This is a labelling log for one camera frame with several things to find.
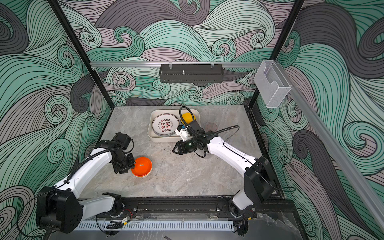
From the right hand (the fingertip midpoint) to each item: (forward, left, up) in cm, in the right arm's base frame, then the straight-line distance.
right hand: (175, 151), depth 78 cm
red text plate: (+28, +11, -14) cm, 33 cm away
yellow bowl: (+33, -6, -12) cm, 35 cm away
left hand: (-6, +24, -7) cm, 25 cm away
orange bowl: (-6, +19, -9) cm, 22 cm away
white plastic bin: (+16, +15, -13) cm, 26 cm away
